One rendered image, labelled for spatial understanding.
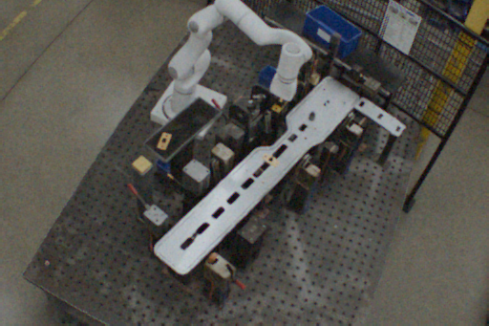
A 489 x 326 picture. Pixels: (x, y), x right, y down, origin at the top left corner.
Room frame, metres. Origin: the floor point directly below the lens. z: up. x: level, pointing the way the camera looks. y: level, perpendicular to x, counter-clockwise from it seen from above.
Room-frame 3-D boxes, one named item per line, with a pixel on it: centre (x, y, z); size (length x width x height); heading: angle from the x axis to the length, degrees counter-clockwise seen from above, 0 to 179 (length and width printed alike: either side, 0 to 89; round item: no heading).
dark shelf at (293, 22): (2.41, -0.42, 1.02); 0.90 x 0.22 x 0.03; 59
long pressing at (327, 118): (1.51, -0.13, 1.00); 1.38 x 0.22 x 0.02; 149
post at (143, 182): (1.28, 0.41, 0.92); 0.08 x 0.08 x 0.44; 59
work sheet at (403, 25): (2.36, -0.74, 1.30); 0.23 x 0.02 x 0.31; 59
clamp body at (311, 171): (1.50, -0.31, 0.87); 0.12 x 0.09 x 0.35; 59
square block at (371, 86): (2.10, -0.62, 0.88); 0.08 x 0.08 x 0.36; 59
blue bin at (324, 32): (2.43, -0.38, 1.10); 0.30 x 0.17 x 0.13; 52
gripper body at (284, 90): (1.63, -0.12, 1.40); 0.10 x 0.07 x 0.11; 66
